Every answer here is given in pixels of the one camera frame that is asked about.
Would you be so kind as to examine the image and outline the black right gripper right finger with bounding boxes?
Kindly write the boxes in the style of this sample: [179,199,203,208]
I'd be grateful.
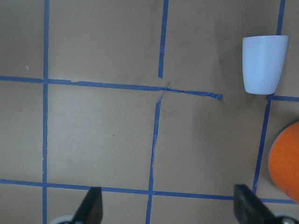
[234,184,299,224]

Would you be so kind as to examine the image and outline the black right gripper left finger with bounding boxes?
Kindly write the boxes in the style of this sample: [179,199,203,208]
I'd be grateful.
[71,187,103,224]

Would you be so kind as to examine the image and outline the light blue plastic cup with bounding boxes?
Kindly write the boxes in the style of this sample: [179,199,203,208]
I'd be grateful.
[242,35,289,95]

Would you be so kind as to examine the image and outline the orange can container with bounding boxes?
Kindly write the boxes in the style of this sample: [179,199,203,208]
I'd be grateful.
[268,122,299,204]

